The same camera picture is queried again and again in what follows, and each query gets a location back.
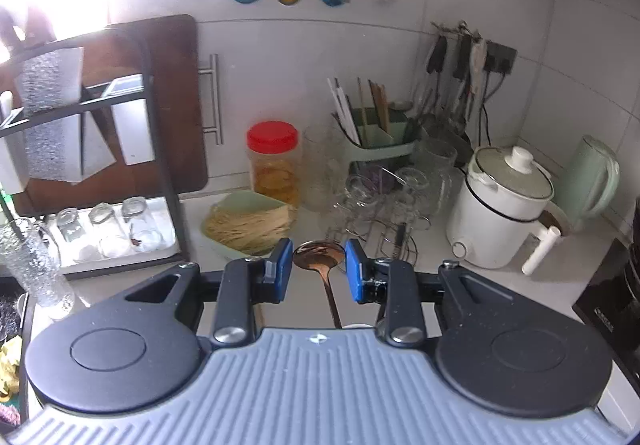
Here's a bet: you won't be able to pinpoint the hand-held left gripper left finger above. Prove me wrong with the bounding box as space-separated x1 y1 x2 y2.
122 238 294 346

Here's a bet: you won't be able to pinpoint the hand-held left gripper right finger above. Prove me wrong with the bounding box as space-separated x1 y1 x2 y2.
345 239 523 346

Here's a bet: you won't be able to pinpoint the rose gold spoon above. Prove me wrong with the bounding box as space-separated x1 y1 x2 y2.
292 240 347 330

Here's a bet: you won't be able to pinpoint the hanging kitchen utensils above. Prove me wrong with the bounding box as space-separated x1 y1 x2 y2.
412 22 488 146

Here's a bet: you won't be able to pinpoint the dried noodle bundle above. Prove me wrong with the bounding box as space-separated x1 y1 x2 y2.
205 205 296 257

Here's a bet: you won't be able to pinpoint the green plastic basket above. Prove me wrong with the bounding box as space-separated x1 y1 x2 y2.
201 190 299 262

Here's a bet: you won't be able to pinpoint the purple lidded cup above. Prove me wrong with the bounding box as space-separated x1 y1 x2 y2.
356 166 397 198

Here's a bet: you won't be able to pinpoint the red-lid plastic jar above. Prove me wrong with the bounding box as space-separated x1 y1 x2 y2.
246 121 304 210

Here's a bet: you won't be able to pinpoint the clear glass tumbler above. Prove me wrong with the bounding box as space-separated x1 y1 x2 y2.
302 125 347 212

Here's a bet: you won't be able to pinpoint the white drip tray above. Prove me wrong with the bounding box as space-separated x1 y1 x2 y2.
42 196 182 276

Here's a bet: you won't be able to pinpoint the white electric cooking pot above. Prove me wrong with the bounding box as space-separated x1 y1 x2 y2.
446 145 565 277

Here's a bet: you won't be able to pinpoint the small clear glass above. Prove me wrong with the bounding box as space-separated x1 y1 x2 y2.
121 196 165 253
55 207 87 246
88 202 132 258

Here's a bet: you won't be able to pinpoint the black metal dish rack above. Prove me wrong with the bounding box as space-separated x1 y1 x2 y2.
0 27 194 282

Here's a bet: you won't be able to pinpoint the dark wooden cutting board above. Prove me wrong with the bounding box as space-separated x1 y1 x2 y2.
9 14 210 220

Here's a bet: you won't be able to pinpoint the white plastic caddy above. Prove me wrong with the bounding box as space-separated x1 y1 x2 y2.
0 90 25 193
109 74 157 166

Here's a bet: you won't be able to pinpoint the white cutting board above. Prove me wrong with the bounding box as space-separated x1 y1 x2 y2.
79 80 117 176

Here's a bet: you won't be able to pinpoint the green electric kettle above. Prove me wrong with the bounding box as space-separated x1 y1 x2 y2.
551 135 622 234

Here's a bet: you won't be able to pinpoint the tall textured glass mug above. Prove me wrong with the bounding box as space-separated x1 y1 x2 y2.
0 217 76 322

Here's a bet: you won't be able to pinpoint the black induction cooker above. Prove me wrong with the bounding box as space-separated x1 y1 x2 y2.
571 237 640 398

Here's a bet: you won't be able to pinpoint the black kitchen sink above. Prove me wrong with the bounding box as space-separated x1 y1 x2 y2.
0 275 36 426

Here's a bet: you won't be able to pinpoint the silver patterned cutting board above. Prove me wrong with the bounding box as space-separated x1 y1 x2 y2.
14 46 86 184

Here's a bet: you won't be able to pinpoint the yellow cloth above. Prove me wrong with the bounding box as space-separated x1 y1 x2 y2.
0 339 25 403

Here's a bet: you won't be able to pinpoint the wire cup rack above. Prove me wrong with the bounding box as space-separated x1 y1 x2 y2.
324 165 434 276

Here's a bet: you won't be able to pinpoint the clear handled glass mug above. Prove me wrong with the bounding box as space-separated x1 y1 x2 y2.
424 139 470 216

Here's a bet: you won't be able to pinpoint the steel bar handle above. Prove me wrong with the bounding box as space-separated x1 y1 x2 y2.
196 53 225 146

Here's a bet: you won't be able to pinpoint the black power cable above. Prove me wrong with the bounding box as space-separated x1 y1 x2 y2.
476 72 502 148

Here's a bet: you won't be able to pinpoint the white-handled scissors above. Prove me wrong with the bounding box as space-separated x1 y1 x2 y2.
467 37 490 93

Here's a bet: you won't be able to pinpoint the dark wall power strip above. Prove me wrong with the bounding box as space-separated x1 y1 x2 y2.
481 40 519 76

